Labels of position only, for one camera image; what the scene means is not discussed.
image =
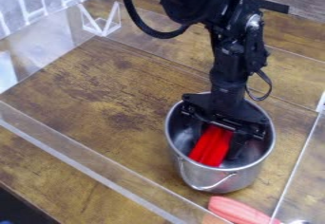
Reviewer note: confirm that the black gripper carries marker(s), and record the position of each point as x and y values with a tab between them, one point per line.
234	117

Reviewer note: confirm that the red plastic block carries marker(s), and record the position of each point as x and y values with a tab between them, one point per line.
211	147

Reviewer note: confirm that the silver metal pot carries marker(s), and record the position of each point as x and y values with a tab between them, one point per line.
234	174

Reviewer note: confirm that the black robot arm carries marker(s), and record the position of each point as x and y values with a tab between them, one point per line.
235	26

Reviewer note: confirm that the clear acrylic right barrier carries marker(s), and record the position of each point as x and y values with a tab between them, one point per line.
302	200

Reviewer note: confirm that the clear acrylic barrier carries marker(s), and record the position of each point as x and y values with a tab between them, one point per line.
302	200
160	201

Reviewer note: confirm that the clear acrylic front barrier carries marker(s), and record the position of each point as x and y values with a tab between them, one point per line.
160	201

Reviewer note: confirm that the orange handled tool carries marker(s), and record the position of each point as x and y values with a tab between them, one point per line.
238	212

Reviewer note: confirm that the black wall strip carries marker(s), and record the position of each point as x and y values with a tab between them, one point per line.
275	7

